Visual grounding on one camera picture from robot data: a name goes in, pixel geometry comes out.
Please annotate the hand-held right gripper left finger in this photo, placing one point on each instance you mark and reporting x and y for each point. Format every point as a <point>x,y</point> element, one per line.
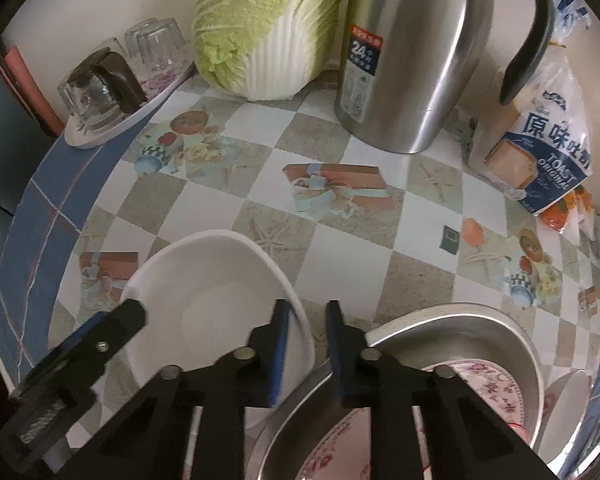
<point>280,355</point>

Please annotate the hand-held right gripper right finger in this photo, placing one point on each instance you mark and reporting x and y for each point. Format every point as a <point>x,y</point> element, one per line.
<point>332,355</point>

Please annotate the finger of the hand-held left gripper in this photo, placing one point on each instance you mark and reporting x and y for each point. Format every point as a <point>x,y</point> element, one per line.
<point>105,340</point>

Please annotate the plain white bowl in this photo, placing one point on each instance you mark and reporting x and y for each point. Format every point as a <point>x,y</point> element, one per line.
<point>215,310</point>

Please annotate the large steel plate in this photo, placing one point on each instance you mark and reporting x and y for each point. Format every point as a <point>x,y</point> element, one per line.
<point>480,340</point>

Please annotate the pink floral white plate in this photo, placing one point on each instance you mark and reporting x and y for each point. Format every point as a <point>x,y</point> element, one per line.
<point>495,390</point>

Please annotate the printed checkered tablecloth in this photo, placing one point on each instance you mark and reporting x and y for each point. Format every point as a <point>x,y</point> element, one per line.
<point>330,260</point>

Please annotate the white floral tray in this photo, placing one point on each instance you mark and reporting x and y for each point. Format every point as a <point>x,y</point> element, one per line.
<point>105,132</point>

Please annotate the clear drinking glass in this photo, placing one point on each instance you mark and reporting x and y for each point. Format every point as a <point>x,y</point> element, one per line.
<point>132,40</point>
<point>165,42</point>
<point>87,105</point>

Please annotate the white bowl red print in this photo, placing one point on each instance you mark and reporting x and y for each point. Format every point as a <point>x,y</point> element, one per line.
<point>567,410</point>

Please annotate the red narrow panel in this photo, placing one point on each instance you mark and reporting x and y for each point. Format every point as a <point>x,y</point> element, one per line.
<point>30,90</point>

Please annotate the plastic bag orange print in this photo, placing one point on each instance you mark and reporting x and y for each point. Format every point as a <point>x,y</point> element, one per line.
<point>555,216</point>

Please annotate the toast bread bag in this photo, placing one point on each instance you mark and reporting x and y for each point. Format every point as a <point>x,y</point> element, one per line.
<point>540,150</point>

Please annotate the stainless steel thermos kettle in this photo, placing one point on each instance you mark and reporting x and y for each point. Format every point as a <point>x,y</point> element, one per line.
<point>415,60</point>

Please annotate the napa cabbage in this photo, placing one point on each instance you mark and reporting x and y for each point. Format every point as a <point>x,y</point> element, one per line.
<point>260,35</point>

